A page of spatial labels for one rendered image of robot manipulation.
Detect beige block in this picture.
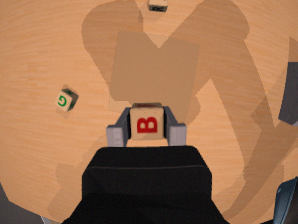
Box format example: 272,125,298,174
54,88,79,112
149,0,168,12
130,102,164,140

